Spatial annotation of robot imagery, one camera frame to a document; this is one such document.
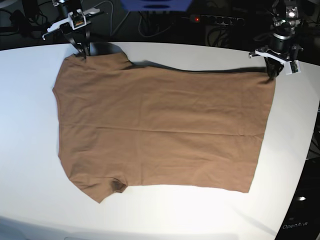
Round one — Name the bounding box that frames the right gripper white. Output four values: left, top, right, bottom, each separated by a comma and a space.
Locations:
42, 7, 101, 59

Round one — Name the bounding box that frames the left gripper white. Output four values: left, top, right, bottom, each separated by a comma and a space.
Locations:
248, 48, 291, 80

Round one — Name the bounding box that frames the brown T-shirt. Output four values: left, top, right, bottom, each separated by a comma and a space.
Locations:
52, 53, 276, 203

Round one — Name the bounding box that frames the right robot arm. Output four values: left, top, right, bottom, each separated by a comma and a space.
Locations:
42, 0, 103, 58

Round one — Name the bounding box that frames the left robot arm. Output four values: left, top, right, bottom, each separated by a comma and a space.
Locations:
249, 0, 304, 81

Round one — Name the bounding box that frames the blue object at top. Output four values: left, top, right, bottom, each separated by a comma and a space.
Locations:
121, 0, 192, 12

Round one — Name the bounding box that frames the black power strip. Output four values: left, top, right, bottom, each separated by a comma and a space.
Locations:
189, 14, 246, 27

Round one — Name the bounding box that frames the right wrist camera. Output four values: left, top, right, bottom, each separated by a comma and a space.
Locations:
68, 9, 87, 30

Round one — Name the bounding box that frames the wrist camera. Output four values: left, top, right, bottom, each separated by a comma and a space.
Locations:
284, 60, 301, 75
68, 9, 87, 30

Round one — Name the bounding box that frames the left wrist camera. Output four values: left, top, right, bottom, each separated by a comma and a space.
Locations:
284, 60, 301, 75

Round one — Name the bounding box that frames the black OpenArm base plate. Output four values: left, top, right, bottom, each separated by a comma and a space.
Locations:
275, 157, 320, 240

